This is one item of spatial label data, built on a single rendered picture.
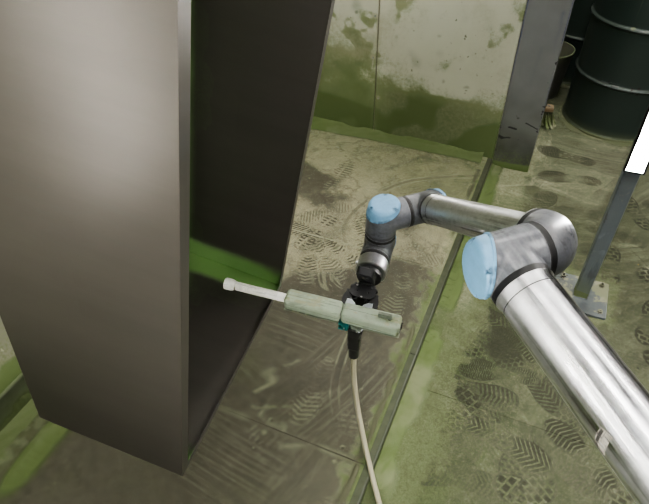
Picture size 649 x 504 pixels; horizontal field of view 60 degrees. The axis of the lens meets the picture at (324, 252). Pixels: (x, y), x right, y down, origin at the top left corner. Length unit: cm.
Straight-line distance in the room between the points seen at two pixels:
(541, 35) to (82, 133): 230
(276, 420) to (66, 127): 134
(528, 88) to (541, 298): 192
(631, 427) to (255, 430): 120
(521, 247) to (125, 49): 74
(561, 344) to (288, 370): 117
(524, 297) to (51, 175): 75
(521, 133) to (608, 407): 213
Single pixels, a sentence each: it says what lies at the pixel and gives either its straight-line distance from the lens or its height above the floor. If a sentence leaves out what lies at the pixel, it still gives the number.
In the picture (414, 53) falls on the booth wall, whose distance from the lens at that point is 289.
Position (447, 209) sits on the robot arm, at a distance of 147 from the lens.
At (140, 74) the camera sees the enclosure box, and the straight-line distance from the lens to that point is 60.
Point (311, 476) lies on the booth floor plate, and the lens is 177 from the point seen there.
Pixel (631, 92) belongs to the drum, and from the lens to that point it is 334.
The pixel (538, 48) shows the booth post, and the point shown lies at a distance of 277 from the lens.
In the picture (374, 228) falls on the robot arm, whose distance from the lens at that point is 158.
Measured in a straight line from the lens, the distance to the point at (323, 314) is 145.
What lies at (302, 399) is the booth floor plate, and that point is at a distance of 190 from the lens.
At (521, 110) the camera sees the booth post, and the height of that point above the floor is 33.
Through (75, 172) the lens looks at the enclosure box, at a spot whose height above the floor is 125.
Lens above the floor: 163
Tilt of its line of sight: 42 degrees down
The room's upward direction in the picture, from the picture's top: 1 degrees counter-clockwise
